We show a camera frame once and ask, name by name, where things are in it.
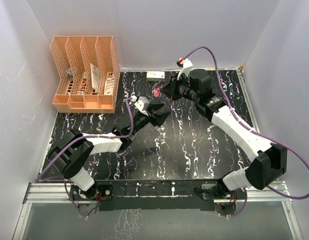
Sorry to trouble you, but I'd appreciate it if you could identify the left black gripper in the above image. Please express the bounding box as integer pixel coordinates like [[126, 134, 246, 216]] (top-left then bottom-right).
[[127, 102, 170, 137]]

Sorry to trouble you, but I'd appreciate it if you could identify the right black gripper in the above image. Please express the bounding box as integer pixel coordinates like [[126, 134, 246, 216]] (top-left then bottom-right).
[[160, 72, 200, 103]]

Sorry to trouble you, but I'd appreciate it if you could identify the red strap keychain with ring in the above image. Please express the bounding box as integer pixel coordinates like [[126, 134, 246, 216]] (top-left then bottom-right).
[[153, 87, 161, 98]]

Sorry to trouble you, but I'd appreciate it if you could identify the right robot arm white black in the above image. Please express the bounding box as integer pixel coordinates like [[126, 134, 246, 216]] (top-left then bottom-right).
[[160, 69, 288, 199]]

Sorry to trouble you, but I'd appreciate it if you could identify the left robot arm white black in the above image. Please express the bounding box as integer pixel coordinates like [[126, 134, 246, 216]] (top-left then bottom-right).
[[47, 103, 171, 200]]

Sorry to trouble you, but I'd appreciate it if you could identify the small white red box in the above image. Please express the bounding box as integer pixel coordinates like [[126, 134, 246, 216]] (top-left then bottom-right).
[[146, 71, 165, 82]]

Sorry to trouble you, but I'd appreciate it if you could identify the white labelled packet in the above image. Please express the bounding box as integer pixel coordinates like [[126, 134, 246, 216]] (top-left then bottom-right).
[[103, 75, 115, 95]]

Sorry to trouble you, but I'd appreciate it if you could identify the white paper packet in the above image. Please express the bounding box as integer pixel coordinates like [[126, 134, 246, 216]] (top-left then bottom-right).
[[90, 63, 101, 94]]

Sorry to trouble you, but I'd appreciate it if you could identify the orange plastic file organizer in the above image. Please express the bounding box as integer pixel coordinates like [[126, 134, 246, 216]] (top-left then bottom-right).
[[50, 36, 120, 114]]

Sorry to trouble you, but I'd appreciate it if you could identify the round metal object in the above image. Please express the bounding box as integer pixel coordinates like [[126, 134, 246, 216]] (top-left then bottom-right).
[[67, 68, 73, 77]]

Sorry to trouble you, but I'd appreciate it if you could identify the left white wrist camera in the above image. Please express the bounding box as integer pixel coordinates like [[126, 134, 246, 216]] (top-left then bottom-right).
[[131, 95, 150, 116]]

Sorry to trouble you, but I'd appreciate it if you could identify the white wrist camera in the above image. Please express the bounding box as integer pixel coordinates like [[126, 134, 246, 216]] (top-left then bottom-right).
[[131, 95, 150, 116], [176, 57, 193, 80]]

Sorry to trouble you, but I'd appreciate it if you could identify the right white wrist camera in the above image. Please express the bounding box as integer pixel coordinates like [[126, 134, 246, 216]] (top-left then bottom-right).
[[176, 57, 193, 80]]

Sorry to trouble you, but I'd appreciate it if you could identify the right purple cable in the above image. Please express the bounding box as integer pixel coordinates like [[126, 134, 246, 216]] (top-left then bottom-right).
[[183, 46, 309, 200]]

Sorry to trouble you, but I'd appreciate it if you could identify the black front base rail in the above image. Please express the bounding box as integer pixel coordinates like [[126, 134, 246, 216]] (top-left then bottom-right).
[[97, 179, 219, 211]]

